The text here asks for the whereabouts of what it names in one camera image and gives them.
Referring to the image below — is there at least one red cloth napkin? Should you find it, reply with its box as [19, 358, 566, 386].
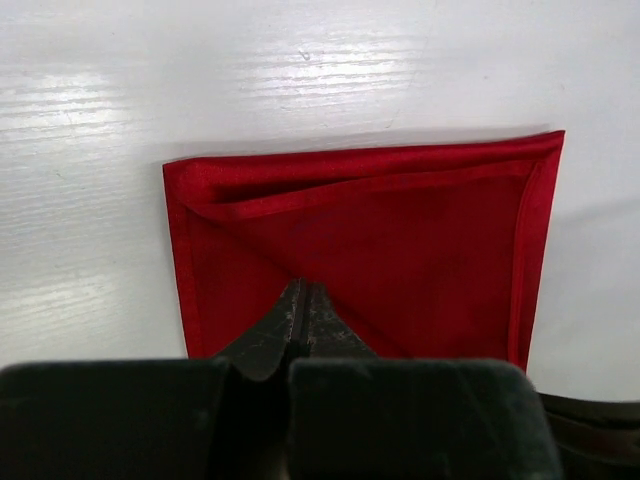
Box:
[162, 131, 565, 367]

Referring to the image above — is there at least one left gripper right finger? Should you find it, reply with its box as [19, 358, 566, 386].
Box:
[298, 282, 378, 360]

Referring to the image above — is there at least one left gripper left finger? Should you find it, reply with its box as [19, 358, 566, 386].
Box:
[215, 279, 306, 382]

